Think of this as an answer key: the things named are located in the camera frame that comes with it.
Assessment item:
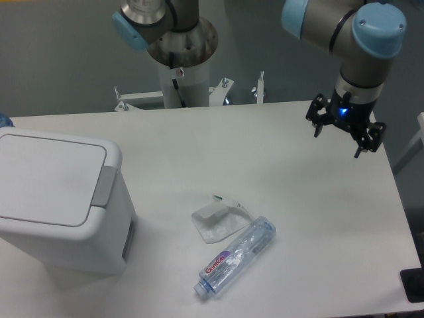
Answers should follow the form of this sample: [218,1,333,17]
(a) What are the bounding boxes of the black cable on pedestal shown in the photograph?
[169,51,187,109]

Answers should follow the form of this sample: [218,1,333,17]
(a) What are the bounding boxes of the clear crumpled plastic wrapper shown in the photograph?
[191,195,254,244]

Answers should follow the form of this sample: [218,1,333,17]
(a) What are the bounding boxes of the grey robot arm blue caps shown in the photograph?
[112,1,407,153]

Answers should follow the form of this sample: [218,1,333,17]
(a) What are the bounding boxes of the white furniture at right edge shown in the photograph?
[392,112,423,176]

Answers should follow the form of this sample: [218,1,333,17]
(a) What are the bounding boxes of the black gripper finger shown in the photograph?
[354,122,386,158]
[305,93,331,137]

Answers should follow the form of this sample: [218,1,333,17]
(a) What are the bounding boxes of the black device at table edge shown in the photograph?
[400,268,423,303]

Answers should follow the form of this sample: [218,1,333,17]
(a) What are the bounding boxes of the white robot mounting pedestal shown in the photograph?
[146,18,220,109]

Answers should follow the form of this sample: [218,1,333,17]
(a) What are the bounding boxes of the clear empty plastic water bottle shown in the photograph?
[193,216,276,299]

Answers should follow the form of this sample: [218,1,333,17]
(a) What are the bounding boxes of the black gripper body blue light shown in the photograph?
[326,89,376,136]

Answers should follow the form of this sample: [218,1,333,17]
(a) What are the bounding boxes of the white push-lid trash can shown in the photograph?
[1,127,137,274]

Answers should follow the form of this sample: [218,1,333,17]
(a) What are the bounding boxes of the blue object at left edge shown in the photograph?
[0,113,15,128]

